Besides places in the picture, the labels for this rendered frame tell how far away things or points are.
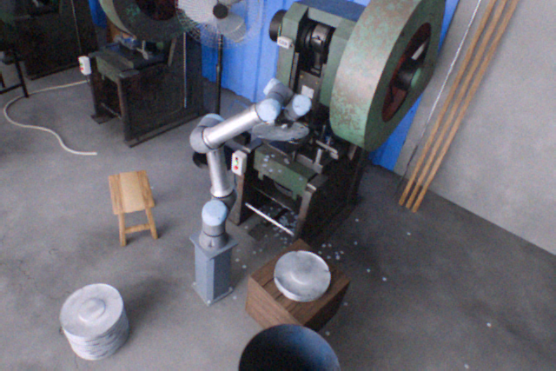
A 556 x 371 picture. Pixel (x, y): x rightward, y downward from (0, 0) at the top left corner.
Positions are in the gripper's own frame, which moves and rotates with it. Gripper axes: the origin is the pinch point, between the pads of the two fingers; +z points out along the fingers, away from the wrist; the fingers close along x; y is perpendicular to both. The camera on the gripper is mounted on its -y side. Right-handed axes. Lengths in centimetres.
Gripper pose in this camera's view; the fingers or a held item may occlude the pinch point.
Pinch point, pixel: (282, 122)
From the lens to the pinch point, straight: 184.0
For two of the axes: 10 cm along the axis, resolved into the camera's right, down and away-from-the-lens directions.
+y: -9.6, 0.6, -2.8
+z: -2.7, 1.2, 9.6
